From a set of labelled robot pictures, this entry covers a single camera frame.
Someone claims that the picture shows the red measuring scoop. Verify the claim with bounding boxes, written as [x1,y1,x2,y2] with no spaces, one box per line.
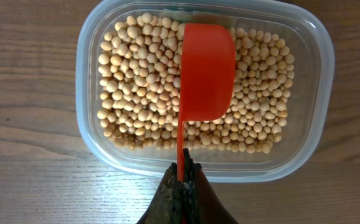
[177,23,235,182]

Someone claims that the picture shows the soybeans in container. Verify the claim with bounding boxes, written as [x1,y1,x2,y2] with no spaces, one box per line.
[97,12,295,153]

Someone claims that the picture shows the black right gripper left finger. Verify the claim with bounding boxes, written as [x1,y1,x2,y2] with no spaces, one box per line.
[137,163,182,224]

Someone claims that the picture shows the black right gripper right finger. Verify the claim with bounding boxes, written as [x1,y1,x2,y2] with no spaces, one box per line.
[182,148,238,224]

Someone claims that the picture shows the clear plastic bean container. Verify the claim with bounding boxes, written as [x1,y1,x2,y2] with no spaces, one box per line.
[76,1,335,183]

